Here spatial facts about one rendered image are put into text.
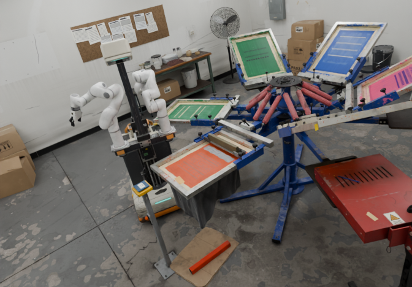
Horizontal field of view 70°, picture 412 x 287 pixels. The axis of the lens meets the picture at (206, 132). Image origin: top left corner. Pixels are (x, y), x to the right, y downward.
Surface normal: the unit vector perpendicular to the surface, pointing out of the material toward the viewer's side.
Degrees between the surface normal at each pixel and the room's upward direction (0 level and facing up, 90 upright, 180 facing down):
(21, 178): 90
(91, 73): 90
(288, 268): 0
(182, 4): 90
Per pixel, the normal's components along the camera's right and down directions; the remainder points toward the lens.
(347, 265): -0.17, -0.86
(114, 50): 0.22, -0.03
